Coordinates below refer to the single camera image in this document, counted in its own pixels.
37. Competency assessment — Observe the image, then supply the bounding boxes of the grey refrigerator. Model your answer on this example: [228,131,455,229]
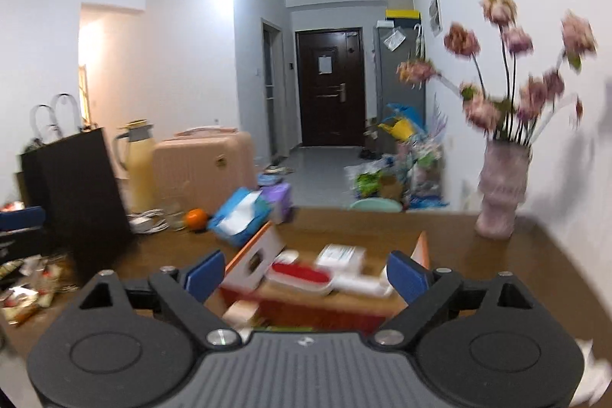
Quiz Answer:
[372,23,428,137]

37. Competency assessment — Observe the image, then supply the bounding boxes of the white charger cable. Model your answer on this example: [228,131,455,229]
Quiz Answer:
[127,208,171,236]

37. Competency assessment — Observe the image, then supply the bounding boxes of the yellow thermos jug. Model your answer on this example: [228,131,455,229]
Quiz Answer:
[112,119,156,213]

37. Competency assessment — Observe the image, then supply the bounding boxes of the dried pink roses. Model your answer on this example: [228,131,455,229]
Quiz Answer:
[396,0,597,149]

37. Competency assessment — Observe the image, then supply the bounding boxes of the red white lint brush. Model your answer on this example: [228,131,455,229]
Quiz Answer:
[265,263,393,298]

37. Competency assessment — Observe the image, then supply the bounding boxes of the wire storage rack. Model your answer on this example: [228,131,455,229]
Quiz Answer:
[395,136,448,210]

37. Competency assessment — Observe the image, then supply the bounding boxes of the orange fruit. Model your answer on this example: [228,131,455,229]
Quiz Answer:
[184,208,208,232]

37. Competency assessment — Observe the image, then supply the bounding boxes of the white wipes bottle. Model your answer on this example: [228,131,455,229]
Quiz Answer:
[314,244,366,273]

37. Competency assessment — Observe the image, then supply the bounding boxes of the yellow box on fridge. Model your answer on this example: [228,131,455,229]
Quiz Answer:
[385,9,421,20]

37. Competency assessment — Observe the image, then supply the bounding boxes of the purple tissue pack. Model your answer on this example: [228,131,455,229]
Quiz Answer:
[261,182,293,225]

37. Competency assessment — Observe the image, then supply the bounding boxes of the red cardboard box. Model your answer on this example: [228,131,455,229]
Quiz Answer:
[219,223,408,332]

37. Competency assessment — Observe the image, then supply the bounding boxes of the green plastic basin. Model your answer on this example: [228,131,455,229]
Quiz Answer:
[348,198,404,213]

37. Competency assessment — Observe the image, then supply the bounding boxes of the black paper bag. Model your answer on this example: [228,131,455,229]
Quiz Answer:
[20,93,135,282]

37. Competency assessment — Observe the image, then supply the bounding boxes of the blue tissue pack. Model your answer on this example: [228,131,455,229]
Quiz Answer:
[207,187,272,249]

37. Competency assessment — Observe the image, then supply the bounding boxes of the clear drinking glass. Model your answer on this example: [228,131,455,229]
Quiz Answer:
[160,193,186,231]

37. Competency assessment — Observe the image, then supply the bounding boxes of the dark entrance door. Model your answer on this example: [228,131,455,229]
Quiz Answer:
[296,28,366,147]

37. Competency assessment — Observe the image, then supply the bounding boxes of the beige square plug adapter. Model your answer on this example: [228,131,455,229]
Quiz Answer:
[222,299,261,328]

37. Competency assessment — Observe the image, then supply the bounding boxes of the crumpled white tissue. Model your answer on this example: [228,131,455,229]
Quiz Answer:
[570,339,612,407]

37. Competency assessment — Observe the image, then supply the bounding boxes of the yellow watering can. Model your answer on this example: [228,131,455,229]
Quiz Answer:
[379,117,417,142]

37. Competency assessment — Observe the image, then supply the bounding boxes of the white ribbed cap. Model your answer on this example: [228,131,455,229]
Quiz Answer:
[274,250,300,264]

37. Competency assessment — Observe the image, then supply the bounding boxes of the wall picture frame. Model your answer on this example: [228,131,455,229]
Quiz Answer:
[428,0,443,36]

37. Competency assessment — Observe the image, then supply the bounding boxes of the pink textured vase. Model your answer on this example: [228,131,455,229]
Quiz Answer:
[475,141,530,240]

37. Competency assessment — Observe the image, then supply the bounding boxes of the pink ribbed suitcase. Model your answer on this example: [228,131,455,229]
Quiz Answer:
[153,126,257,215]

